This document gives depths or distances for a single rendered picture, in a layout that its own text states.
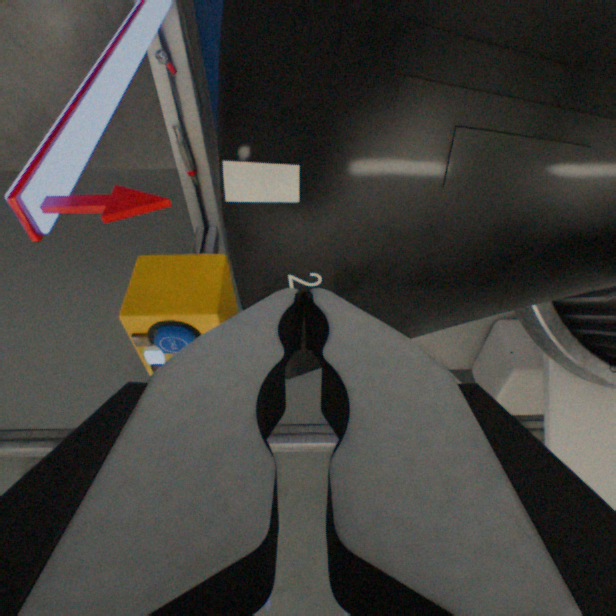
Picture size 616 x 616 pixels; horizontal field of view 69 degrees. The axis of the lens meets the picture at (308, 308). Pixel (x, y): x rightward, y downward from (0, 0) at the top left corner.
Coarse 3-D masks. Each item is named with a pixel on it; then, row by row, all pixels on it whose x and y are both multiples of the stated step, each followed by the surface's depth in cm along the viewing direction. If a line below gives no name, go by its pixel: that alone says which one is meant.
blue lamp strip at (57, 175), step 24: (168, 0) 41; (144, 24) 34; (120, 48) 30; (144, 48) 34; (120, 72) 30; (96, 96) 26; (120, 96) 29; (72, 120) 24; (96, 120) 26; (72, 144) 23; (48, 168) 21; (72, 168) 23; (24, 192) 20; (48, 192) 21; (48, 216) 21
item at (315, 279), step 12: (288, 264) 21; (300, 264) 21; (312, 264) 21; (324, 264) 21; (288, 276) 22; (300, 276) 22; (312, 276) 22; (324, 276) 22; (300, 288) 22; (312, 288) 22; (324, 288) 22
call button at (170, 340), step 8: (160, 328) 45; (168, 328) 45; (176, 328) 45; (184, 328) 46; (160, 336) 45; (168, 336) 45; (176, 336) 45; (184, 336) 45; (192, 336) 46; (160, 344) 46; (168, 344) 46; (176, 344) 46; (184, 344) 46; (168, 352) 47; (176, 352) 47
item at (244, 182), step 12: (228, 168) 19; (240, 168) 19; (252, 168) 19; (264, 168) 19; (276, 168) 19; (288, 168) 19; (228, 180) 19; (240, 180) 19; (252, 180) 19; (264, 180) 19; (276, 180) 19; (288, 180) 19; (228, 192) 19; (240, 192) 19; (252, 192) 19; (264, 192) 19; (276, 192) 19; (288, 192) 19
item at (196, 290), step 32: (160, 256) 49; (192, 256) 49; (224, 256) 50; (128, 288) 47; (160, 288) 46; (192, 288) 46; (224, 288) 48; (128, 320) 45; (160, 320) 45; (192, 320) 45; (224, 320) 47
